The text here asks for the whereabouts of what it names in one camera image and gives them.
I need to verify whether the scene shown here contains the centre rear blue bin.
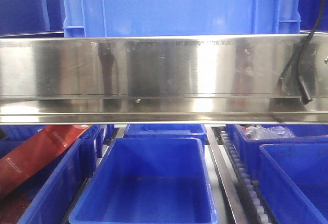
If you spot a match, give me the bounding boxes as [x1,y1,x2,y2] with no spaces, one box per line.
[124,124,207,148]

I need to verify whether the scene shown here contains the blue bin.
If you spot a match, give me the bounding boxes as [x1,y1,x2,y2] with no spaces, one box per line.
[69,138,218,223]
[124,124,207,148]
[226,124,327,180]
[258,144,327,223]
[0,138,84,224]

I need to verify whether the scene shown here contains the stainless steel shelf beam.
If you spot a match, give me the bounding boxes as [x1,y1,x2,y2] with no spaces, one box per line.
[1,33,327,124]

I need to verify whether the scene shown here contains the centre front blue bin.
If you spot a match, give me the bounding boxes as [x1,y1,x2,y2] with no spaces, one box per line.
[69,138,218,223]

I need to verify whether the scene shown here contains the right rear blue bin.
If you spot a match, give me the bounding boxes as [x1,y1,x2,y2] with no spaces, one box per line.
[226,124,327,180]

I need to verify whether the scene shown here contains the left front blue bin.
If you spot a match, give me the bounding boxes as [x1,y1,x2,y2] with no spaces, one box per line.
[0,138,84,224]

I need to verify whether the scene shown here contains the right front blue bin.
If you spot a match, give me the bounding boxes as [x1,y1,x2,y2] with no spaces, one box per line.
[258,144,327,223]

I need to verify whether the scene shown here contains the clear plastic bags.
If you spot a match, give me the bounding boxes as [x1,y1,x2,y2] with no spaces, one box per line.
[241,125,296,140]

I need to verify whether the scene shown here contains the large light blue crate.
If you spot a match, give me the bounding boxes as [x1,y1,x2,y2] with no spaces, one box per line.
[64,0,301,37]

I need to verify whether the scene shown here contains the red packaging box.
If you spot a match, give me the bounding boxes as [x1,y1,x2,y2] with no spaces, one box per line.
[1,125,92,198]

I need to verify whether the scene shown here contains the dark blue crate upper left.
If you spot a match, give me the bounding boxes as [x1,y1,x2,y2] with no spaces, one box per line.
[1,0,65,35]

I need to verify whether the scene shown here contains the dark blue crate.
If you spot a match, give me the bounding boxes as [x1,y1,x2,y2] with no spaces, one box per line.
[1,0,65,35]
[298,0,320,31]

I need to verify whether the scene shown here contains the dark blue crate upper right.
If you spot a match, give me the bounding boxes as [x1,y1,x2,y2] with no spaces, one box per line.
[298,0,320,31]

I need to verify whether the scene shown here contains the steel roller track rail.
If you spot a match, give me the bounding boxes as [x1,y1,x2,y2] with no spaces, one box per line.
[205,125,277,223]

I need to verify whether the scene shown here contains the black cable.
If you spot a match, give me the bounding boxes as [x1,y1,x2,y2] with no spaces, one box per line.
[278,0,328,104]

